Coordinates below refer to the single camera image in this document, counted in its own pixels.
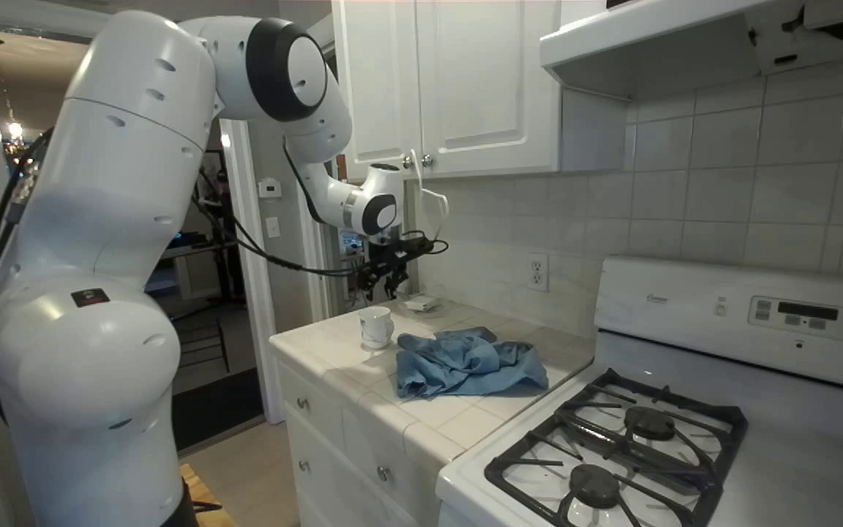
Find hanging chandelier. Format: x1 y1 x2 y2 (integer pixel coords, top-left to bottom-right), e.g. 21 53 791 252
0 25 34 166

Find blue cloth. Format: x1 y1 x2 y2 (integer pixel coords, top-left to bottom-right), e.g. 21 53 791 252
391 324 551 400

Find white power adapter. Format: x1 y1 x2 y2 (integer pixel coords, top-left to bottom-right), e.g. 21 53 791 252
400 293 441 317

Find white mug blue flowers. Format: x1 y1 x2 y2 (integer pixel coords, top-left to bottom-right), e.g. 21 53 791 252
358 303 399 355

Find black stove grate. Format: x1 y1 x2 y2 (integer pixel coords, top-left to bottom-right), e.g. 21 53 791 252
484 365 749 527

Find white range hood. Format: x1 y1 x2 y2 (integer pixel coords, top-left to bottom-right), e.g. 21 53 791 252
536 0 843 106

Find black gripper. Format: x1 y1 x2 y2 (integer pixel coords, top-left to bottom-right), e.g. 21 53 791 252
355 238 415 303

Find white base cabinet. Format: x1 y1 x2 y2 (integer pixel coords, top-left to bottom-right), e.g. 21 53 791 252
271 355 446 527

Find white wall outlet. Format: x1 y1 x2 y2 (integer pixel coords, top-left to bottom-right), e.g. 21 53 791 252
525 249 554 293

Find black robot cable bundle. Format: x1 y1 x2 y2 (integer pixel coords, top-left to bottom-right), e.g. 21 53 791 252
0 125 371 394

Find white gas stove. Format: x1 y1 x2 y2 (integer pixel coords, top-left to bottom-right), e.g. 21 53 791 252
437 254 843 527

